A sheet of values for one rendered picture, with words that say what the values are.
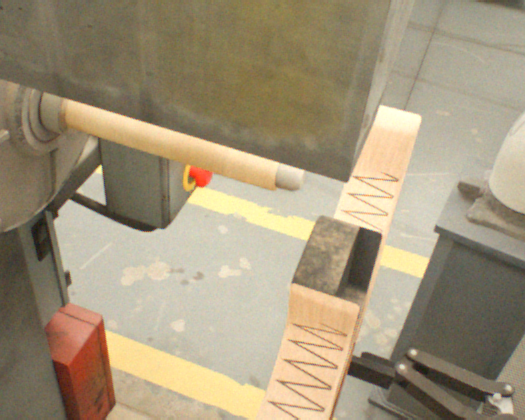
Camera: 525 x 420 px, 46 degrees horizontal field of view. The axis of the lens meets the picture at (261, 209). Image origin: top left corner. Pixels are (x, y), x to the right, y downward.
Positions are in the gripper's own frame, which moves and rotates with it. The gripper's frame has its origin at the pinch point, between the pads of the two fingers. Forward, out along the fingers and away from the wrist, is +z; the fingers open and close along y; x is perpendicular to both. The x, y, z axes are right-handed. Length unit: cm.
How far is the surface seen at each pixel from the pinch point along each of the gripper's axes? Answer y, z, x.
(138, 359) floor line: 37, 58, -113
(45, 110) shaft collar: 6.3, 28.6, 19.8
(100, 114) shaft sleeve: 7.4, 24.2, 20.0
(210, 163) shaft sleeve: 6.7, 14.4, 18.9
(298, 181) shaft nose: 7.4, 7.5, 19.0
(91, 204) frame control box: 22, 42, -17
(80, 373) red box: 9, 45, -52
